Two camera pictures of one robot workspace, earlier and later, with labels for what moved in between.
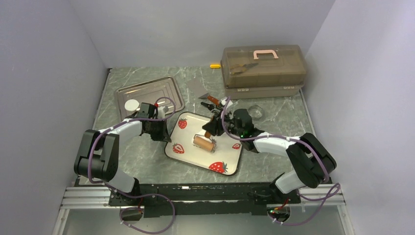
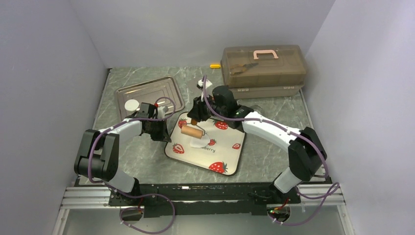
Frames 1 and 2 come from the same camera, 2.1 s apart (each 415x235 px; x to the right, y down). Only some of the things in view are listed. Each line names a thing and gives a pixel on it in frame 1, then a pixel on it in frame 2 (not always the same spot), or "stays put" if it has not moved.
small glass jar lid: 256,111 stays put
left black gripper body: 157,130 stays put
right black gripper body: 229,125 -> 203,109
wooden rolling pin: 204,142 -> 192,132
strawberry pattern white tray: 227,158 stays put
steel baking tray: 163,91 stays put
